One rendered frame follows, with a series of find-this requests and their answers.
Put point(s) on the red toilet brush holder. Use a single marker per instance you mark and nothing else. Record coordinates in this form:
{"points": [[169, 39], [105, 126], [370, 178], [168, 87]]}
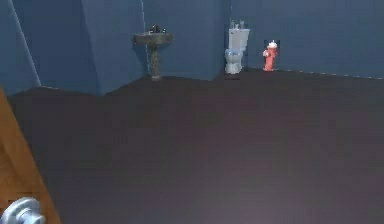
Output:
{"points": [[270, 56]]}

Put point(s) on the brown wooden room door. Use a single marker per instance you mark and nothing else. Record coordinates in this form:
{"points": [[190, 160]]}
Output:
{"points": [[15, 160]]}

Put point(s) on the dark stone pedestal sink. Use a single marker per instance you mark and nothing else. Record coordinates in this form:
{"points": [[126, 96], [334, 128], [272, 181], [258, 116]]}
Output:
{"points": [[154, 43]]}

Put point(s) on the silver round door knob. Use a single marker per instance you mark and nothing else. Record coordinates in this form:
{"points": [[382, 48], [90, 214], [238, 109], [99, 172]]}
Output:
{"points": [[22, 211]]}

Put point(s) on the white toilet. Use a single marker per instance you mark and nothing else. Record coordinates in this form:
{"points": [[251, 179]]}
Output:
{"points": [[236, 50]]}

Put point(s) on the pale bottle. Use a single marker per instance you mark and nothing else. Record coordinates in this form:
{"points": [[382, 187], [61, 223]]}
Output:
{"points": [[242, 24], [232, 24]]}

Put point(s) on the black sink faucet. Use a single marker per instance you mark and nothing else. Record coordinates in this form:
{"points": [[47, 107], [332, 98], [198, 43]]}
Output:
{"points": [[155, 28]]}

